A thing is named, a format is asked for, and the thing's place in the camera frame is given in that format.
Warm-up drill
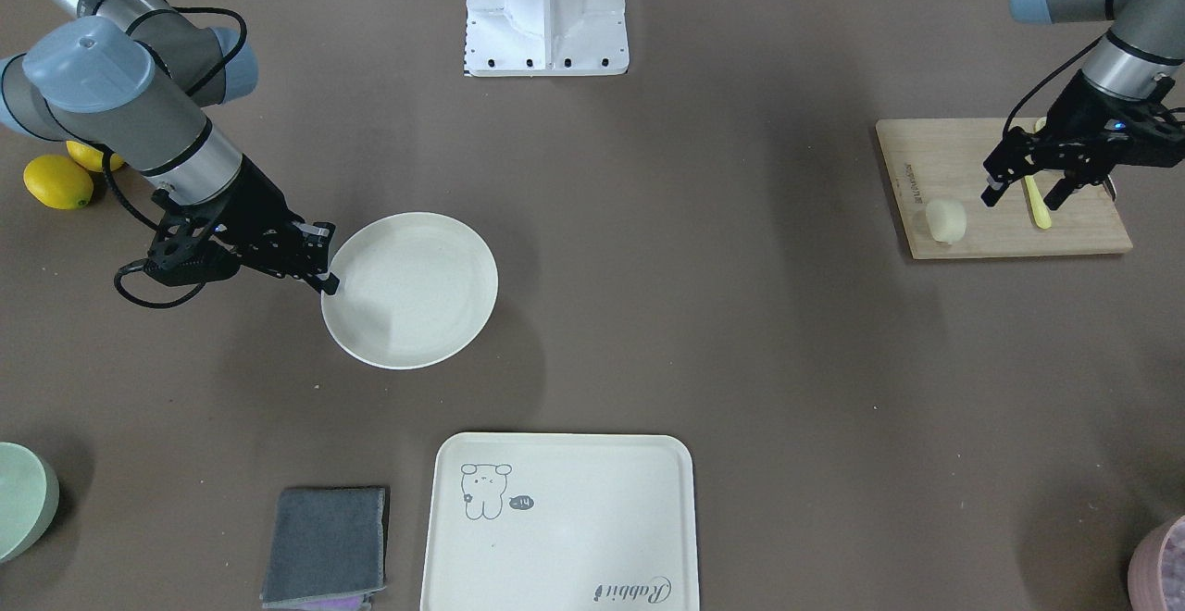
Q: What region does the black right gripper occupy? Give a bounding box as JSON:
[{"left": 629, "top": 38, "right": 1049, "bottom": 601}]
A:
[{"left": 145, "top": 157, "right": 340, "bottom": 295}]

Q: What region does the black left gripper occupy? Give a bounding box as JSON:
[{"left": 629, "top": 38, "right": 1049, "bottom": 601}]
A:
[{"left": 981, "top": 71, "right": 1181, "bottom": 211}]

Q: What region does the cream round plate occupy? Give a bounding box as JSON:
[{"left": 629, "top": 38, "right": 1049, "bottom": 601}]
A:
[{"left": 321, "top": 213, "right": 499, "bottom": 369}]

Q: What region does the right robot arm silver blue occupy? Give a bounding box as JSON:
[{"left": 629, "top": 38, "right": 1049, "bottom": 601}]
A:
[{"left": 4, "top": 0, "right": 339, "bottom": 295}]

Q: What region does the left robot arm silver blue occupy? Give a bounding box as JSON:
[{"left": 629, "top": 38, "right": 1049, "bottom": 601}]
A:
[{"left": 981, "top": 0, "right": 1184, "bottom": 210}]

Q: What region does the cream rectangular tray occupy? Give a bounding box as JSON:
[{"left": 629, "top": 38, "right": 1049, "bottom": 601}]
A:
[{"left": 419, "top": 432, "right": 700, "bottom": 610}]

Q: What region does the yellow plastic knife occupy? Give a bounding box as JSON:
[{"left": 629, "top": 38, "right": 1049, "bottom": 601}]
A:
[{"left": 1023, "top": 175, "right": 1053, "bottom": 231}]

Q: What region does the yellow lemon far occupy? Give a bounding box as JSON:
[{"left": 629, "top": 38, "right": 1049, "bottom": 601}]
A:
[{"left": 65, "top": 140, "right": 126, "bottom": 173}]

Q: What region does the yellow lemon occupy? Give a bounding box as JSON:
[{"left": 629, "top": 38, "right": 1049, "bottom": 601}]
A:
[
  {"left": 24, "top": 155, "right": 94, "bottom": 210},
  {"left": 65, "top": 140, "right": 126, "bottom": 173}
]

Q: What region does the yellow lemon near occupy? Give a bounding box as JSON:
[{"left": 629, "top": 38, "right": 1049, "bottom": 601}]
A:
[{"left": 24, "top": 155, "right": 94, "bottom": 210}]

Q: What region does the grey folded cloth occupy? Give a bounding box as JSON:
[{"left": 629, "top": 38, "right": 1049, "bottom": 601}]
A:
[{"left": 261, "top": 485, "right": 387, "bottom": 610}]

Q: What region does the mint green bowl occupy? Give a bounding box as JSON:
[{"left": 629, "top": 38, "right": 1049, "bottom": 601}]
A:
[{"left": 1, "top": 443, "right": 59, "bottom": 562}]

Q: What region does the pink bowl with ice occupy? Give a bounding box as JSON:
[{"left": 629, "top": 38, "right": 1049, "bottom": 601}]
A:
[{"left": 1129, "top": 517, "right": 1184, "bottom": 610}]

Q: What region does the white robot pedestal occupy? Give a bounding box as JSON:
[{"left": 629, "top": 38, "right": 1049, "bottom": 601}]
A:
[{"left": 463, "top": 0, "right": 630, "bottom": 77}]

